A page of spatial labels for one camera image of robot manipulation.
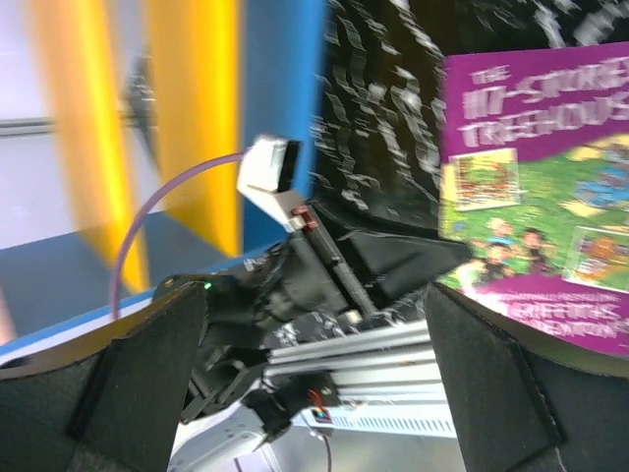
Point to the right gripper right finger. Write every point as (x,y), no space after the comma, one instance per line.
(523,400)

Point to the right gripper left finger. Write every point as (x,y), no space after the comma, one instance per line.
(108,400)

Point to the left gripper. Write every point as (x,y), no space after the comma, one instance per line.
(308,272)

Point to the purple 117-Storey Treehouse book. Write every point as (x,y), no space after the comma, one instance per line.
(534,180)

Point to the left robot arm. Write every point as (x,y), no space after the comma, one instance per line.
(328,332)

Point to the black marble pattern mat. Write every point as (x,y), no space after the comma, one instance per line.
(378,131)

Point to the blue pink yellow bookshelf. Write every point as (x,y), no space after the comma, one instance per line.
(102,103)

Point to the white slotted cable duct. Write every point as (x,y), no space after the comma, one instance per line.
(344,420)

